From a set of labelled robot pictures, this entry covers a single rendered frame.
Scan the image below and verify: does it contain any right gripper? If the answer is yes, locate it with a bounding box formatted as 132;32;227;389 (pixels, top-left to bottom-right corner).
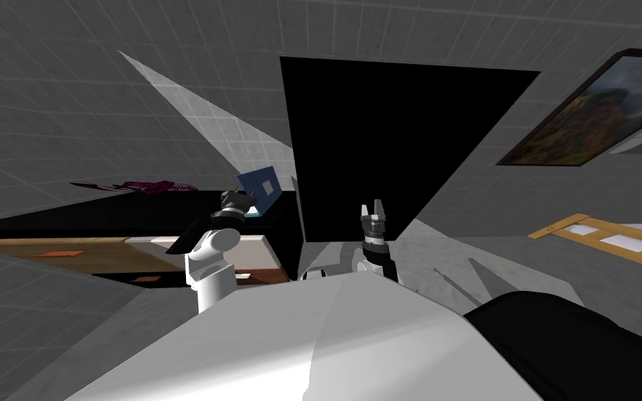
360;198;389;242

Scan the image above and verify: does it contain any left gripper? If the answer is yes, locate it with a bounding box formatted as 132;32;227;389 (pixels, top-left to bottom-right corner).
219;189;256;223

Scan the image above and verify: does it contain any blue box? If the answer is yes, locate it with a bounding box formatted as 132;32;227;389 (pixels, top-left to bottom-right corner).
235;165;283;218

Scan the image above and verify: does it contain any black door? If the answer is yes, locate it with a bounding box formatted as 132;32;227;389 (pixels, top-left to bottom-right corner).
279;55;542;244

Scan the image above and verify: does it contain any magenta flat thing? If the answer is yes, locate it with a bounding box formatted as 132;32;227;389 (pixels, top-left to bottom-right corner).
69;178;199;197

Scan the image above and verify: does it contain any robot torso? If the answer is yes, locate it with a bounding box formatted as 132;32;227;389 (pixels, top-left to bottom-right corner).
67;266;547;401

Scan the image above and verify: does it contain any brown wooden table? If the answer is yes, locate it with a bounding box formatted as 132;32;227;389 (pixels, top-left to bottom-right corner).
0;233;294;289

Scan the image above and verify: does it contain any dark framed landscape picture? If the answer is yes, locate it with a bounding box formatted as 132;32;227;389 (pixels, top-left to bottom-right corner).
495;48;642;168

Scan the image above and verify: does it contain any light wooden frame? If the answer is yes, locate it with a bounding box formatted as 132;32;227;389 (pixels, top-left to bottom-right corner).
526;212;642;278

